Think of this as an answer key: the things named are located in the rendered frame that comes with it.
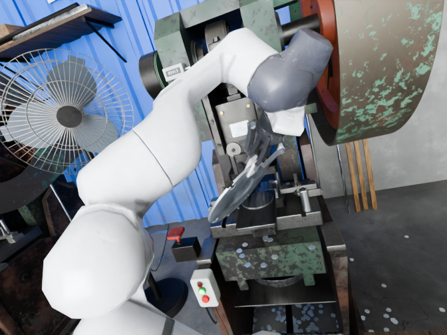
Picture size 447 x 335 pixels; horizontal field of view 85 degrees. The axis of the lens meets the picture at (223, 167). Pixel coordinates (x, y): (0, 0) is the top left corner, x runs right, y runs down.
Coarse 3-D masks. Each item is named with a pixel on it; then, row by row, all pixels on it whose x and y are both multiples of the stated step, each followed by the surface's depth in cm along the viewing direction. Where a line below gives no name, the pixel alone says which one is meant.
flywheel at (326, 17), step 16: (304, 0) 102; (320, 0) 76; (304, 16) 106; (320, 16) 77; (320, 32) 81; (336, 32) 76; (336, 48) 79; (336, 64) 84; (320, 80) 108; (336, 80) 88; (320, 96) 106; (336, 96) 93; (336, 112) 82; (336, 128) 88
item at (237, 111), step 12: (228, 96) 93; (240, 96) 91; (216, 108) 90; (228, 108) 90; (240, 108) 89; (252, 108) 88; (228, 120) 91; (240, 120) 90; (228, 132) 93; (240, 132) 92; (228, 144) 94; (240, 144) 94; (240, 156) 92; (240, 168) 93
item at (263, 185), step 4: (264, 184) 109; (268, 184) 108; (272, 184) 106; (276, 184) 107; (256, 188) 107; (260, 188) 106; (264, 188) 105; (268, 188) 104; (272, 188) 103; (276, 188) 102; (252, 192) 105; (276, 192) 103; (276, 196) 103
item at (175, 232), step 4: (172, 228) 100; (176, 228) 99; (180, 228) 98; (172, 232) 97; (176, 232) 96; (180, 232) 95; (168, 236) 95; (172, 236) 94; (176, 236) 93; (180, 236) 94; (180, 240) 98
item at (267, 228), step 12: (264, 192) 101; (252, 204) 94; (264, 204) 92; (240, 216) 90; (252, 216) 87; (264, 216) 85; (276, 216) 84; (240, 228) 82; (252, 228) 81; (264, 228) 95; (276, 228) 95
